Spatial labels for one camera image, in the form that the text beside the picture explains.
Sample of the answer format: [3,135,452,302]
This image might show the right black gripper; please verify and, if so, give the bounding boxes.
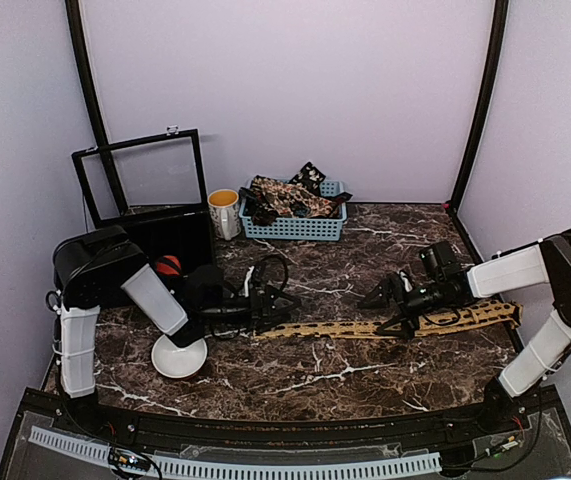
[360,278,454,339]

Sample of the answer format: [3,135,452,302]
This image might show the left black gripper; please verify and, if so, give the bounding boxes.
[202,285,302,334]

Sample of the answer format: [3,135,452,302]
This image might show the yellow beetle-pattern tie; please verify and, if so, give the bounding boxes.
[253,299,523,339]

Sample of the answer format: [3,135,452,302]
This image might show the white bowl orange outside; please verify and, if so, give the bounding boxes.
[151,335,208,379]

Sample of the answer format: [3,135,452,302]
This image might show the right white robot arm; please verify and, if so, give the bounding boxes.
[358,229,571,434]

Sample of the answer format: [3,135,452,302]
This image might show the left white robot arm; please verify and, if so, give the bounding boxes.
[46,226,301,436]

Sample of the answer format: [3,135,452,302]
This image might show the light blue plastic basket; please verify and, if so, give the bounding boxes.
[240,179,348,242]

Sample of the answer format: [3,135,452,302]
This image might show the floral patterned tie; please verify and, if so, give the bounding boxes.
[239,176,352,226]

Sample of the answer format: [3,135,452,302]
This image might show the white mug yellow inside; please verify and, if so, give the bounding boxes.
[208,189,241,241]

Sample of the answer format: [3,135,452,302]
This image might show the rolled orange black tie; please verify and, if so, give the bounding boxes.
[155,255,182,277]

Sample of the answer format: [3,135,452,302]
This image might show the black floral tie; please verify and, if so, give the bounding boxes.
[289,161,326,189]

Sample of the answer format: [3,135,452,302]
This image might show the black display box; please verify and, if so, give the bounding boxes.
[71,129,216,274]

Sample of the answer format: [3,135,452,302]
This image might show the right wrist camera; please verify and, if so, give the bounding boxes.
[419,241,463,282]

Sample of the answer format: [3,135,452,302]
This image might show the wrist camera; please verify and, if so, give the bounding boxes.
[419,241,463,282]
[181,264,236,311]

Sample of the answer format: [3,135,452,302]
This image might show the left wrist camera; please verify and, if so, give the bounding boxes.
[181,264,236,311]

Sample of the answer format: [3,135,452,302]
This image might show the black front rail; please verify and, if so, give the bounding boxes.
[19,387,566,451]

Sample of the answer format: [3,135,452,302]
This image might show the white cable duct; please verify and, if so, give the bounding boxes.
[28,426,442,479]

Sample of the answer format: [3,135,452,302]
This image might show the right black frame post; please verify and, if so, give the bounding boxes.
[447,0,509,215]

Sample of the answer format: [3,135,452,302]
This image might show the black frame post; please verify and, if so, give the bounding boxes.
[64,0,128,214]
[447,0,509,215]

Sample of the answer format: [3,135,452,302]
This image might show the left black frame post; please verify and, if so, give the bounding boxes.
[64,0,128,214]

